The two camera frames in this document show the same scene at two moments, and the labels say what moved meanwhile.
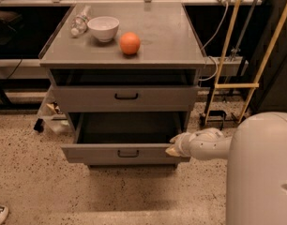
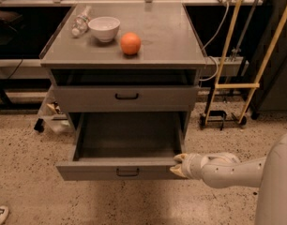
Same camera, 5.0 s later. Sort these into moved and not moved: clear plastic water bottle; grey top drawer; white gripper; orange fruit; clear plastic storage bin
Moved: white gripper
Not moved: orange fruit; clear plastic water bottle; grey top drawer; clear plastic storage bin
